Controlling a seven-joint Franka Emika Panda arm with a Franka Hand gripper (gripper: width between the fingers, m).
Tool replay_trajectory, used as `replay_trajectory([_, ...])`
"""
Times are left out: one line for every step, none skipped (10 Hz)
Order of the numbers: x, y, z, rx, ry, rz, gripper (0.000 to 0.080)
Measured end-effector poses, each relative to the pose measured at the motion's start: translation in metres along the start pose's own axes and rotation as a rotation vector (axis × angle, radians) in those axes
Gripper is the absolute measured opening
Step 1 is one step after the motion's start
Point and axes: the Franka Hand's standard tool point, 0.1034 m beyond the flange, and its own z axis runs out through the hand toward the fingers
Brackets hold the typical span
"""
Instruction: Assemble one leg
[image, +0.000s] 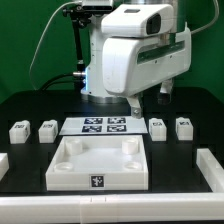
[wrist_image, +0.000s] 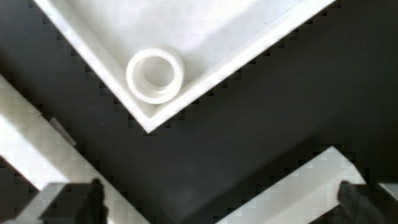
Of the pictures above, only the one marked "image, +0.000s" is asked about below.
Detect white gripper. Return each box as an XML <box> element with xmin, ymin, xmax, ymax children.
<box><xmin>101</xmin><ymin>25</ymin><xmax>193</xmax><ymax>120</ymax></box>

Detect white square tabletop part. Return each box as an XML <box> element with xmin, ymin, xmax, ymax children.
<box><xmin>45</xmin><ymin>135</ymin><xmax>149</xmax><ymax>191</ymax></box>

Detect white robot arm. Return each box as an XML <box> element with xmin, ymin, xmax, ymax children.
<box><xmin>81</xmin><ymin>0</ymin><xmax>191</xmax><ymax>118</ymax></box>

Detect white sheet with AprilTags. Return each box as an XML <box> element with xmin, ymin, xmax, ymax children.
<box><xmin>60</xmin><ymin>116</ymin><xmax>147</xmax><ymax>136</ymax></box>

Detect white right obstacle bar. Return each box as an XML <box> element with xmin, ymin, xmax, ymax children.
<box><xmin>196</xmin><ymin>148</ymin><xmax>224</xmax><ymax>193</ymax></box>

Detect white obstacle bar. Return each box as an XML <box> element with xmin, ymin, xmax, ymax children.
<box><xmin>196</xmin><ymin>148</ymin><xmax>224</xmax><ymax>193</ymax></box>
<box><xmin>0</xmin><ymin>193</ymin><xmax>224</xmax><ymax>224</ymax></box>
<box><xmin>0</xmin><ymin>153</ymin><xmax>9</xmax><ymax>181</ymax></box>

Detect white front obstacle bar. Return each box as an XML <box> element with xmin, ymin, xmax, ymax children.
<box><xmin>0</xmin><ymin>193</ymin><xmax>224</xmax><ymax>224</ymax></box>

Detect white left obstacle bar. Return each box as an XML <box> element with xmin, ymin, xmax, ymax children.
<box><xmin>0</xmin><ymin>153</ymin><xmax>9</xmax><ymax>181</ymax></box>

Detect black cables at base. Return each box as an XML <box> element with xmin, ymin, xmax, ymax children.
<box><xmin>40</xmin><ymin>73</ymin><xmax>84</xmax><ymax>92</ymax></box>

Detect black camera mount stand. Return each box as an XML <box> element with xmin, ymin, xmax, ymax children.
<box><xmin>62</xmin><ymin>5</ymin><xmax>91</xmax><ymax>89</ymax></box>

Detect grey camera on stand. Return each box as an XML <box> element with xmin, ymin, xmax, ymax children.
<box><xmin>82</xmin><ymin>0</ymin><xmax>114</xmax><ymax>12</ymax></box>

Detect grey curved cable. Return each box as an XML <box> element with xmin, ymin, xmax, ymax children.
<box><xmin>28</xmin><ymin>0</ymin><xmax>83</xmax><ymax>91</ymax></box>

